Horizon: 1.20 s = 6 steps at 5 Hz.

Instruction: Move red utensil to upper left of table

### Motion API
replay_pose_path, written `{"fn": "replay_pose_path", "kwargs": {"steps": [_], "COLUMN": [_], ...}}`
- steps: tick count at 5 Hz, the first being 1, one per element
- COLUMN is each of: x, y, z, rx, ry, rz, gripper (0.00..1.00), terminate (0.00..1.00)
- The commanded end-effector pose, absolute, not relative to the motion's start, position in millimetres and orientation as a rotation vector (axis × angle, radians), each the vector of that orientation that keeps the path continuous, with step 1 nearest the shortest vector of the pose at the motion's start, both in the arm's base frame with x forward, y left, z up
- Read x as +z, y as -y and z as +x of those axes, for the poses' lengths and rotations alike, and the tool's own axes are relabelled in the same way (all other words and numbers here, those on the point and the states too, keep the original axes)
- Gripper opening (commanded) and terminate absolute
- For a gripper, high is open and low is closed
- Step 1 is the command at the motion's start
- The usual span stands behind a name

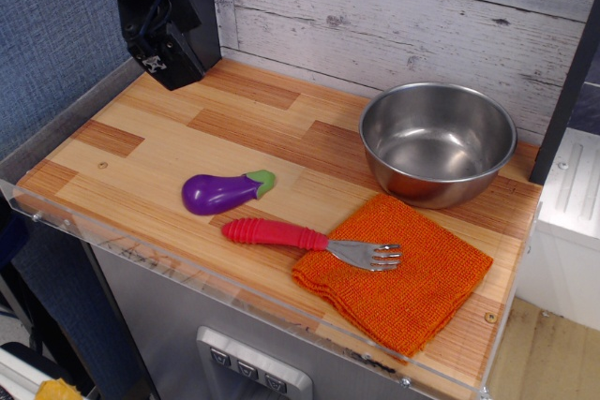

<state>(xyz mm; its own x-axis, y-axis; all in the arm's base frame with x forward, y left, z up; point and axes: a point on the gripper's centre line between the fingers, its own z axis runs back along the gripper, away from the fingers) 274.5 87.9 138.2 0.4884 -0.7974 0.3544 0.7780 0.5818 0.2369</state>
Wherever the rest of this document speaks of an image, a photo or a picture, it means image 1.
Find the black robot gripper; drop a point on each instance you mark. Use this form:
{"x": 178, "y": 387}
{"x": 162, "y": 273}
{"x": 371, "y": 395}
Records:
{"x": 154, "y": 31}

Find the white ridged side unit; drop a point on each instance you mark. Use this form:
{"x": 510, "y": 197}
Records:
{"x": 560, "y": 268}

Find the purple toy eggplant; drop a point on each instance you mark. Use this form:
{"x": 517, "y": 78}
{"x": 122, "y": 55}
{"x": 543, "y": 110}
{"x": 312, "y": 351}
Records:
{"x": 205, "y": 194}

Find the red handled metal fork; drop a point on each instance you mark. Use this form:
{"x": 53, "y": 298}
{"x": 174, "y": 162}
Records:
{"x": 361, "y": 255}

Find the clear acrylic edge guard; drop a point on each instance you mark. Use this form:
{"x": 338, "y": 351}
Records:
{"x": 159, "y": 292}

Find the silver button control panel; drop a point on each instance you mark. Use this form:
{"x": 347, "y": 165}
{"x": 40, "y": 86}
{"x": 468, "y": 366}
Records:
{"x": 240, "y": 371}

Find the orange knitted cloth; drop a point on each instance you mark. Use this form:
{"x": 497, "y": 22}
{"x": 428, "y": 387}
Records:
{"x": 401, "y": 309}

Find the stainless steel pot bowl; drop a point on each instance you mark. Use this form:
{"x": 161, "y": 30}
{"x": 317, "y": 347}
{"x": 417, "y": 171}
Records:
{"x": 436, "y": 145}

